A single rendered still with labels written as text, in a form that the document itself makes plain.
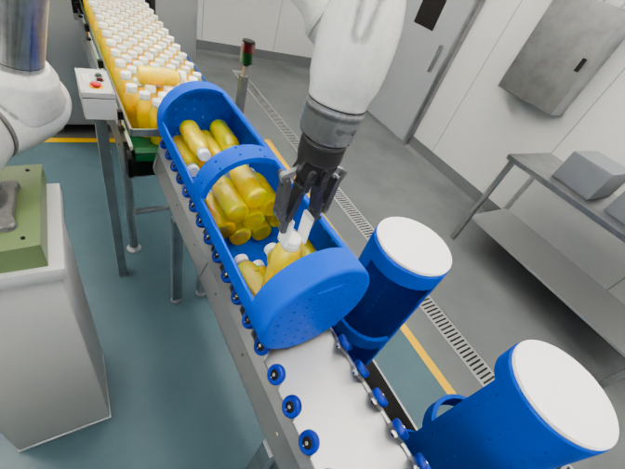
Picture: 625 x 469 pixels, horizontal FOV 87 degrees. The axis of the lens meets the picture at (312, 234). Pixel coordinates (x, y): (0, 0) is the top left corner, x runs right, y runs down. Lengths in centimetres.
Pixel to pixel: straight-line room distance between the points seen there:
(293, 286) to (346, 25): 43
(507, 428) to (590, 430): 18
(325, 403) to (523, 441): 52
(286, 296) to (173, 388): 125
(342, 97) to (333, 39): 7
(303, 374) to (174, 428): 99
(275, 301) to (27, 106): 67
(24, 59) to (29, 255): 40
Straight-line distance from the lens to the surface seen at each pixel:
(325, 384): 87
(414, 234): 122
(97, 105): 145
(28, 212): 99
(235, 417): 178
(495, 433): 115
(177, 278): 186
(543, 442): 109
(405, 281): 110
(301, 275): 64
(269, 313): 66
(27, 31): 90
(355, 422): 87
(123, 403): 182
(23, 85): 94
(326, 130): 49
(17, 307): 105
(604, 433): 116
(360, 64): 46
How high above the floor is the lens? 169
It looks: 40 degrees down
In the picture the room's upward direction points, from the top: 22 degrees clockwise
